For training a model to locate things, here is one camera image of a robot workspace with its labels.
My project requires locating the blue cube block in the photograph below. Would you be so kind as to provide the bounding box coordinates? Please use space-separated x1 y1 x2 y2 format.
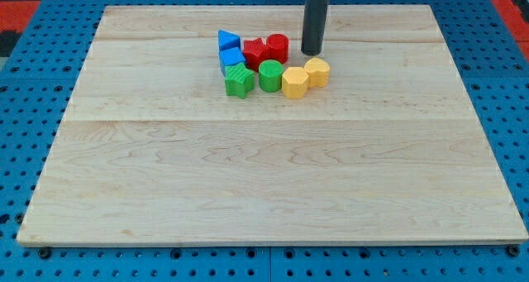
219 47 246 75

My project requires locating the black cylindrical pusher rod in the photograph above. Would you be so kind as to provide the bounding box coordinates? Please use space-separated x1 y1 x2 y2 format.
301 0 330 56

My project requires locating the red cylinder block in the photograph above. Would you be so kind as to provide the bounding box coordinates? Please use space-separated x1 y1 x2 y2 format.
266 33 289 64

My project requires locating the yellow heart block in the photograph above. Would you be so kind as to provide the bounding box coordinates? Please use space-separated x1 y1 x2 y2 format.
304 57 331 88

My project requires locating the red star block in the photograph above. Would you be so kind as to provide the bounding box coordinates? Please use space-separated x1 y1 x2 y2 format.
242 38 269 72

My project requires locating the green star block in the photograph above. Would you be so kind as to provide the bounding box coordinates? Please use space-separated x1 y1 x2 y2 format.
225 63 255 99

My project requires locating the blue triangle block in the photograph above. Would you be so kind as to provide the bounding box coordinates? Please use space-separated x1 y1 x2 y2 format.
217 29 241 51

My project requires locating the green cylinder block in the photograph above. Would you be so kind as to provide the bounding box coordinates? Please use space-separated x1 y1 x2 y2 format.
259 60 284 93

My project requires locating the light wooden board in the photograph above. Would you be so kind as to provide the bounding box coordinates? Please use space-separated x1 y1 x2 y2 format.
17 5 528 247

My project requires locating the yellow hexagon block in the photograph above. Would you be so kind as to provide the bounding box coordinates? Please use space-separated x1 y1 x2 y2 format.
282 67 308 99

